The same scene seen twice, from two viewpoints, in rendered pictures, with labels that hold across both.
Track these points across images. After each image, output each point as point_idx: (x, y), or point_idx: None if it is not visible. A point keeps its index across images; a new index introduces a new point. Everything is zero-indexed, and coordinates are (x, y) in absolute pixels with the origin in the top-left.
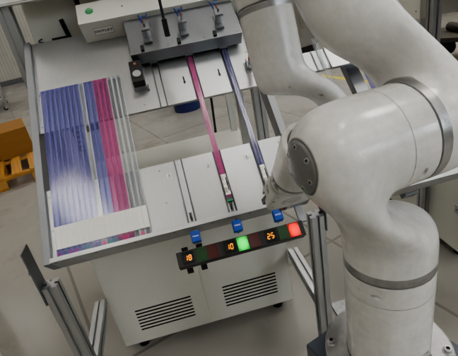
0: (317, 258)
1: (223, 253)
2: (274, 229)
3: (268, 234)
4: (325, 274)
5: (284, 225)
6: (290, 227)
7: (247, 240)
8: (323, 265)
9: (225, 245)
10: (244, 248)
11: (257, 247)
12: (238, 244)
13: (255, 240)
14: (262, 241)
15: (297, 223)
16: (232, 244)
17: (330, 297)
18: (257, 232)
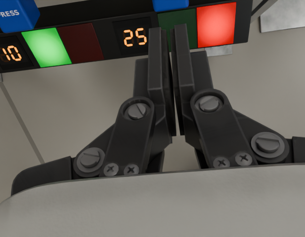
0: (257, 0)
1: None
2: (150, 20)
3: (127, 31)
4: (259, 11)
5: (187, 11)
6: (206, 19)
7: (59, 43)
8: (261, 5)
9: None
10: (53, 63)
11: (93, 60)
12: (34, 51)
13: (86, 45)
14: (108, 50)
15: (233, 8)
16: (14, 49)
17: (250, 23)
18: (92, 23)
